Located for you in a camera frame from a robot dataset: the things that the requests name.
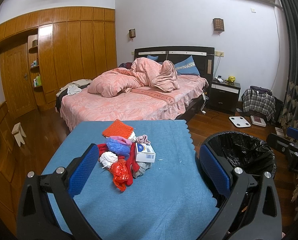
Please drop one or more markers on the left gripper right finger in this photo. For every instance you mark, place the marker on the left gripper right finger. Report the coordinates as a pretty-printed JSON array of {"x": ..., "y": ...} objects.
[{"x": 251, "y": 208}]

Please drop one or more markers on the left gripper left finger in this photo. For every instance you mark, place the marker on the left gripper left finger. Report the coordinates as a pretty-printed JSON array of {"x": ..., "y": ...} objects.
[{"x": 36, "y": 218}]

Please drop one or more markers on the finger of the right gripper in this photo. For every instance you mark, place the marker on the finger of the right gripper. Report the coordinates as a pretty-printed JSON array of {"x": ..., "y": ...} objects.
[
  {"x": 292, "y": 132},
  {"x": 279, "y": 144}
]

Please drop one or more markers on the white tissue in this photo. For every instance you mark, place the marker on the white tissue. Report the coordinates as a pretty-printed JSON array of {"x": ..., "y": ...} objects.
[{"x": 107, "y": 159}]

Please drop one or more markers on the red plastic bag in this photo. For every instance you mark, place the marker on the red plastic bag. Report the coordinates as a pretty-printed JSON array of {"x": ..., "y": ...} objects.
[{"x": 122, "y": 176}]

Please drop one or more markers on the blue plastic bag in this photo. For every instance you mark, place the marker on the blue plastic bag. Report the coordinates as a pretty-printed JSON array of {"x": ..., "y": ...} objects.
[{"x": 117, "y": 148}]

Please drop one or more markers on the red cloth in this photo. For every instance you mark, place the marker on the red cloth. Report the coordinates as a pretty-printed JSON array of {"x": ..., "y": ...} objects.
[{"x": 130, "y": 160}]

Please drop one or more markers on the pink cloth pouch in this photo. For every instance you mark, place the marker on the pink cloth pouch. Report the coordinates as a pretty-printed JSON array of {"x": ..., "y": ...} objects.
[{"x": 121, "y": 140}]

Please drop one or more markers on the grey sock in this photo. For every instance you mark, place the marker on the grey sock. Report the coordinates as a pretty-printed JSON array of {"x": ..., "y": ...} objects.
[{"x": 143, "y": 167}]

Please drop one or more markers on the orange foam net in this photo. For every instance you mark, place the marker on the orange foam net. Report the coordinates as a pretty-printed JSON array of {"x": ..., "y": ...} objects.
[{"x": 118, "y": 128}]

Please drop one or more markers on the white blue medicine box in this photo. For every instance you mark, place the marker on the white blue medicine box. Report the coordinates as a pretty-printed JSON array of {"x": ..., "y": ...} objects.
[{"x": 144, "y": 153}]

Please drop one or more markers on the black lined trash bin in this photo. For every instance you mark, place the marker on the black lined trash bin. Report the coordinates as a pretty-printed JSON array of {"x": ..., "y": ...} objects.
[{"x": 222, "y": 152}]

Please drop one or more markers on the book on floor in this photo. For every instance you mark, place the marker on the book on floor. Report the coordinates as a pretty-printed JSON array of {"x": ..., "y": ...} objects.
[{"x": 256, "y": 120}]

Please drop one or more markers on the wooden side cabinet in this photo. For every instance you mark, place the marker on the wooden side cabinet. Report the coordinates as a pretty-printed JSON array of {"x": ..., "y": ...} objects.
[{"x": 7, "y": 166}]

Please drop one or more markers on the white bathroom scale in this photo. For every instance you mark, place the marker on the white bathroom scale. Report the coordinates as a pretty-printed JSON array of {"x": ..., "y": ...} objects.
[{"x": 239, "y": 121}]

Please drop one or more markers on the plaid bag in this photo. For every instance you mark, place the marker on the plaid bag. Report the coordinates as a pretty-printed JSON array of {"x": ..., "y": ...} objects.
[{"x": 264, "y": 103}]

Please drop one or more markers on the black nightstand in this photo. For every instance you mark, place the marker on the black nightstand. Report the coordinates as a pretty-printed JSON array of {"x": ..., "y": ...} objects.
[{"x": 224, "y": 96}]

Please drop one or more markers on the small white stool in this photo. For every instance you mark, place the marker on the small white stool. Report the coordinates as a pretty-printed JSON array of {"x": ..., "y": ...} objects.
[{"x": 19, "y": 134}]

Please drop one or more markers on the yellow plush toy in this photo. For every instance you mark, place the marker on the yellow plush toy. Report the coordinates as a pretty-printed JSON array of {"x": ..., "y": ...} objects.
[{"x": 231, "y": 79}]

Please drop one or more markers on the white tissue ball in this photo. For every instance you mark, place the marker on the white tissue ball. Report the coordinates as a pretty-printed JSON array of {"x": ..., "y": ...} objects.
[{"x": 132, "y": 137}]

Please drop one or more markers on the mauve crumpled sock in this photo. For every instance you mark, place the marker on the mauve crumpled sock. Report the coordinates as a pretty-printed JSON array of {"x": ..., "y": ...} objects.
[{"x": 143, "y": 139}]

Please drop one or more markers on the black headboard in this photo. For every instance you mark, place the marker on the black headboard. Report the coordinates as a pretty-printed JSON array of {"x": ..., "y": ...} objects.
[{"x": 202, "y": 56}]

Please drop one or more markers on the blue pillow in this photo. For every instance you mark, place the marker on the blue pillow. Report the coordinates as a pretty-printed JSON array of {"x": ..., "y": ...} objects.
[{"x": 187, "y": 67}]

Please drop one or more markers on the clothes pile on bed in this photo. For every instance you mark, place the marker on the clothes pile on bed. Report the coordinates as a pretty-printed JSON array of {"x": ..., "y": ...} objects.
[{"x": 74, "y": 87}]

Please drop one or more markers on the bed with pink sheet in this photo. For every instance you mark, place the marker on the bed with pink sheet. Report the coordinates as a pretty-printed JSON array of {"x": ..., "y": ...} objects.
[{"x": 85, "y": 106}]

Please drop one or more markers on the wooden wardrobe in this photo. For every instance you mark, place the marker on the wooden wardrobe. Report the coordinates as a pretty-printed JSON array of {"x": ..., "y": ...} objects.
[{"x": 42, "y": 51}]

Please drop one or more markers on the pink duvet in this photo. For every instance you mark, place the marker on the pink duvet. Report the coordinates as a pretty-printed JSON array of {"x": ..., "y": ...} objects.
[{"x": 144, "y": 72}]

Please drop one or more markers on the wall lamp right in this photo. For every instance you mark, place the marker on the wall lamp right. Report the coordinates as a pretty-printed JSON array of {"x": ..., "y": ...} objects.
[{"x": 218, "y": 25}]

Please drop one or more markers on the wall lamp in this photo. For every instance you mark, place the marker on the wall lamp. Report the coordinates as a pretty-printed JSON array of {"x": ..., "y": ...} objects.
[
  {"x": 218, "y": 25},
  {"x": 132, "y": 33}
]

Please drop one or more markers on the wall lamp left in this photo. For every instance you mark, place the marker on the wall lamp left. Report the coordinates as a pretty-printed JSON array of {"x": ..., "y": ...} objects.
[{"x": 132, "y": 33}]

